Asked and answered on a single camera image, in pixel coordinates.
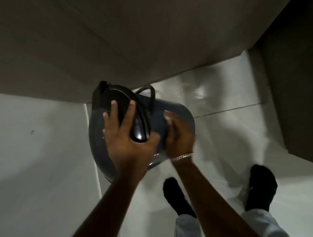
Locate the person's right hand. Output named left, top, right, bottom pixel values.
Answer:
left=164, top=110, right=197, bottom=161

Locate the person's left hand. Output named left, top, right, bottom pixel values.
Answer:
left=102, top=100, right=161, bottom=178

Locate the person's left forearm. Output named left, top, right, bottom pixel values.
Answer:
left=70, top=171, right=148, bottom=237

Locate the person's right forearm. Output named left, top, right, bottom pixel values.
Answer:
left=172, top=156, right=260, bottom=237

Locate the black sock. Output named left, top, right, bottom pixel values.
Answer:
left=245, top=164, right=278, bottom=212
left=163, top=177, right=197, bottom=219

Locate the light grey trouser leg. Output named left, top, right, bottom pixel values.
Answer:
left=175, top=213, right=204, bottom=237
left=241, top=208, right=290, bottom=237

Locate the black vacuum hose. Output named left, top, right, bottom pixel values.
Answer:
left=135, top=84, right=156, bottom=116

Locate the silver chain bracelet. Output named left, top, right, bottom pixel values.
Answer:
left=171, top=153, right=194, bottom=162

